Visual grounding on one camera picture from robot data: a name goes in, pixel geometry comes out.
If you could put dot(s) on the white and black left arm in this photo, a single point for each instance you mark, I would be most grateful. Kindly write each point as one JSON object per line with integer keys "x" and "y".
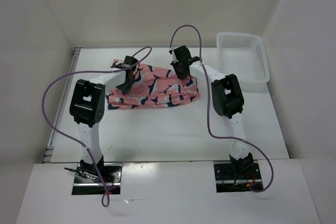
{"x": 87, "y": 109}

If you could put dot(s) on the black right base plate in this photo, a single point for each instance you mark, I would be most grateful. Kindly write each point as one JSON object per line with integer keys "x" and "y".
{"x": 228, "y": 182}

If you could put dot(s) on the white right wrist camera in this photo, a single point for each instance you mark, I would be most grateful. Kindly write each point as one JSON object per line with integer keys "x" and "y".
{"x": 171, "y": 52}

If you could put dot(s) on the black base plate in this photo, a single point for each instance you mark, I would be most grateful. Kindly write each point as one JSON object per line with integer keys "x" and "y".
{"x": 88, "y": 184}
{"x": 228, "y": 182}

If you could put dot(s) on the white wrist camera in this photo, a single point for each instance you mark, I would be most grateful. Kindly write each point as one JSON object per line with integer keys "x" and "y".
{"x": 171, "y": 52}
{"x": 136, "y": 70}

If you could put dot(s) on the pink shark print shorts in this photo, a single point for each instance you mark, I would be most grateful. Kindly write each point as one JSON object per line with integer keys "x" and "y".
{"x": 155, "y": 88}

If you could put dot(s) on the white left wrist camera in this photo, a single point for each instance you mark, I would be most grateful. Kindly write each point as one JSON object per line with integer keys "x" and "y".
{"x": 136, "y": 70}

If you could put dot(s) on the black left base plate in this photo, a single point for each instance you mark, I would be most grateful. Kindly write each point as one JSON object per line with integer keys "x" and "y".
{"x": 88, "y": 184}

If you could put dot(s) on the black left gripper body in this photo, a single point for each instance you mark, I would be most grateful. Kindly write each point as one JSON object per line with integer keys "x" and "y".
{"x": 126, "y": 87}

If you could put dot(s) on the white plastic basket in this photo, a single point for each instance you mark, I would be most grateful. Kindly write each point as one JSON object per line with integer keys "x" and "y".
{"x": 243, "y": 55}

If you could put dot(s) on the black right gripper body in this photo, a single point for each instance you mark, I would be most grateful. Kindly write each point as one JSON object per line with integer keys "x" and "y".
{"x": 176, "y": 65}

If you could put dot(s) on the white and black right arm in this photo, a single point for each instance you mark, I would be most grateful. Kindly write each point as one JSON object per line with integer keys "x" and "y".
{"x": 226, "y": 98}

